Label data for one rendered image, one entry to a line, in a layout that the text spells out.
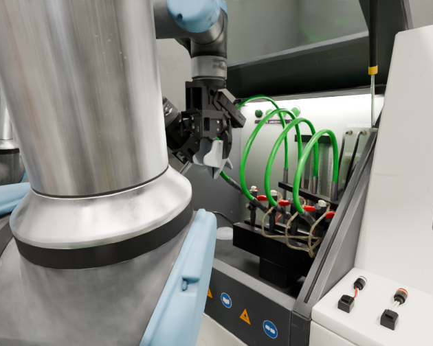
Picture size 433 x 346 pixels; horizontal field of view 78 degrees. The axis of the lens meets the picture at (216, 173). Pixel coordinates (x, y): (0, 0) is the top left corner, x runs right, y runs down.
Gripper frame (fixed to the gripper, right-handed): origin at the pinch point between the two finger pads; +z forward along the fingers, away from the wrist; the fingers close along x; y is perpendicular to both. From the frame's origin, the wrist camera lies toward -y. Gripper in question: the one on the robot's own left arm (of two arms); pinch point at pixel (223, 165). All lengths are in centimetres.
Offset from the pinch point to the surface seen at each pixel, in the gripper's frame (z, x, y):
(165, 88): -26, -321, -182
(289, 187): 29.0, -5.6, -15.9
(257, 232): 24.4, -2.6, 7.2
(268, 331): 24.6, 18.7, 30.5
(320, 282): 21.4, 28.5, 17.3
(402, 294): 31, 39, 11
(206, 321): 25.4, -3.7, 37.5
